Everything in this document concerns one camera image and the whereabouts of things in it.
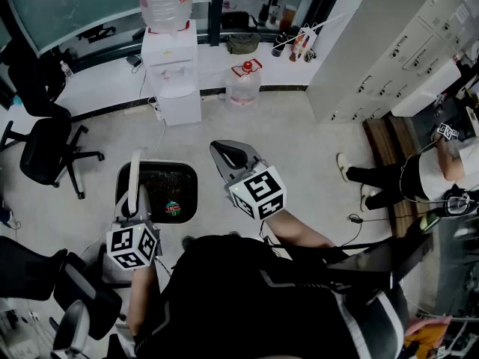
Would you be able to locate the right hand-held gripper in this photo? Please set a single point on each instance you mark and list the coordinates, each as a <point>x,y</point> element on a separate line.
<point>258,193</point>

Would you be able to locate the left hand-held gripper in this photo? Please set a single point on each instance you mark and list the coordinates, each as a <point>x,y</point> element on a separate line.
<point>131,245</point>

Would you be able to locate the black grey shoulder bag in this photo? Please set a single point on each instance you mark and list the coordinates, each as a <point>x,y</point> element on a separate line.
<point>374,267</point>

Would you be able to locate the person's right forearm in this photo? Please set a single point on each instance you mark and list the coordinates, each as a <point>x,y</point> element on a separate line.
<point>295,232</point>

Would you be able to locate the person's left forearm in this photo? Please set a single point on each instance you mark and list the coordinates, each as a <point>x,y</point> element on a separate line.
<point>140,297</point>

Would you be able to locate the person's left black shoe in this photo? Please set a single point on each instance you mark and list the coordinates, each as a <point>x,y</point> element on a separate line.
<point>188,242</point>

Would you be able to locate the person's black shoe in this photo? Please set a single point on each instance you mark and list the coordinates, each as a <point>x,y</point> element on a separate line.
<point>188,242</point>
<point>234,234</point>

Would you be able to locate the clear water jug red cap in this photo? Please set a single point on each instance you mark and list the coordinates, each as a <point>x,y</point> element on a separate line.
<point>243,88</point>

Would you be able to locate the person's right black shoe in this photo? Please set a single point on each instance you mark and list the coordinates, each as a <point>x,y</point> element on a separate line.
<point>234,234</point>

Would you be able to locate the white water dispenser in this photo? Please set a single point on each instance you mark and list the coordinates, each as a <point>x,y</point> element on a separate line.
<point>176,103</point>

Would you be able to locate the white power strip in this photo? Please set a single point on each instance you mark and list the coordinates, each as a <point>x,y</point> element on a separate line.
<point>158,110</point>

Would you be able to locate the green bag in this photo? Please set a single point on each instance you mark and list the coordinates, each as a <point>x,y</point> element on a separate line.
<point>243,44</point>

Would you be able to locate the black grey office chair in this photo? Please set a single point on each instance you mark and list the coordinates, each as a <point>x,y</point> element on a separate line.
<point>30,271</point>

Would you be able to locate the dark bottle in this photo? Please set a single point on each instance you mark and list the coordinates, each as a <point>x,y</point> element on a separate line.
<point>278,45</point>

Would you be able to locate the white paper bag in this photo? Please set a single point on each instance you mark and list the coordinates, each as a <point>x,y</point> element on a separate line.
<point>304,43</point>

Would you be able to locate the black bag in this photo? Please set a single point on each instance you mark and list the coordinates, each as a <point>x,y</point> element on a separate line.
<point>237,20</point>

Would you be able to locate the black power adapter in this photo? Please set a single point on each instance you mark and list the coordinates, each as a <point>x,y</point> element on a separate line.
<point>134,60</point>

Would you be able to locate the person's body in black clothing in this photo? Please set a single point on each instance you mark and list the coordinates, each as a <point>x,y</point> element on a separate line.
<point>232,305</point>

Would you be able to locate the orange jar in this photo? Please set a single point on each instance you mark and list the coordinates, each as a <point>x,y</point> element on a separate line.
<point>287,19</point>

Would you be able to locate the wooden bench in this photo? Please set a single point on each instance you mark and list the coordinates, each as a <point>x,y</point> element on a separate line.
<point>381,137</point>

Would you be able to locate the small clear water bottle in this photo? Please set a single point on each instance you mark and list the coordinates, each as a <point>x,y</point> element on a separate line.
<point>66,69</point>

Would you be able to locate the large clear water bottle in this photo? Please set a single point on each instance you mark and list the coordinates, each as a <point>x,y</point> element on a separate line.
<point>164,2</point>

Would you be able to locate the grey locker cabinet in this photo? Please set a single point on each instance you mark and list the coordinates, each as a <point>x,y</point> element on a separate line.
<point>374,51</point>

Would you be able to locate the frosted glass panel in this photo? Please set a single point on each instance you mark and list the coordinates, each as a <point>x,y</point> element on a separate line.
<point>75,6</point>

